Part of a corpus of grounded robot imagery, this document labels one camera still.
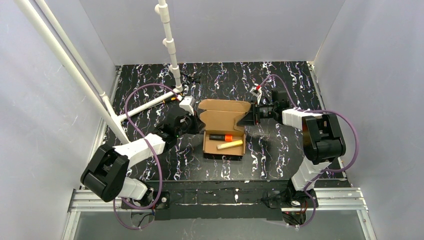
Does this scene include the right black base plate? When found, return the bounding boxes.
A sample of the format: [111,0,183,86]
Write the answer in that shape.
[260,189,319,209]

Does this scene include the orange black marker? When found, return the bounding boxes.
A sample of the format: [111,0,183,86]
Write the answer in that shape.
[209,134,233,142]

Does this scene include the aluminium rail frame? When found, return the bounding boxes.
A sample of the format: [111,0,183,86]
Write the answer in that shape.
[61,61,379,240]

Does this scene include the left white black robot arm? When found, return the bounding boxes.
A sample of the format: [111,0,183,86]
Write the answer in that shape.
[80,113,206,203]

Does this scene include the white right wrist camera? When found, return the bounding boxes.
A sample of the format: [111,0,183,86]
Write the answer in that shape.
[249,85,263,104]

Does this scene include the black pliers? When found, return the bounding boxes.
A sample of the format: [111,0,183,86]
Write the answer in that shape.
[181,73,201,85]

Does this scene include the purple cable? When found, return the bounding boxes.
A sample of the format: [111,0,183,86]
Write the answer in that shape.
[258,74,360,229]
[112,83,181,231]

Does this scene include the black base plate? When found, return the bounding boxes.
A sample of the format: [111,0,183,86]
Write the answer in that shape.
[126,190,171,210]
[260,189,319,209]

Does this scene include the brown cardboard box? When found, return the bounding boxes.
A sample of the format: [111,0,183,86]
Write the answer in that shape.
[198,99,251,161]

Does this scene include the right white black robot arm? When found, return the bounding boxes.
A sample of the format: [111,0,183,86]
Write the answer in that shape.
[236,90,346,201]

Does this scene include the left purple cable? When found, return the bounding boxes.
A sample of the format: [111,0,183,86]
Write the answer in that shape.
[112,83,181,231]

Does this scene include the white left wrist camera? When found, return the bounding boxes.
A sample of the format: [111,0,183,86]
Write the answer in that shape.
[179,96,195,116]

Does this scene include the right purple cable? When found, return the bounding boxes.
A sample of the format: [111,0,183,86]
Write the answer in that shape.
[258,74,360,229]

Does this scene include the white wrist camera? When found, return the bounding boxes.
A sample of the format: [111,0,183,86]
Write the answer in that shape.
[249,85,263,104]
[179,96,195,116]

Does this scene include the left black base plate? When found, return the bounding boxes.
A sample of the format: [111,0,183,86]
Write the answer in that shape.
[126,190,171,210]

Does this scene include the yellow marker pen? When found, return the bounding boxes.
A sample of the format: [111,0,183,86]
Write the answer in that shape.
[216,139,244,150]

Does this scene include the white PVC pipe frame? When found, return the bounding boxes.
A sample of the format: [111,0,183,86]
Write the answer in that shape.
[14,0,185,145]

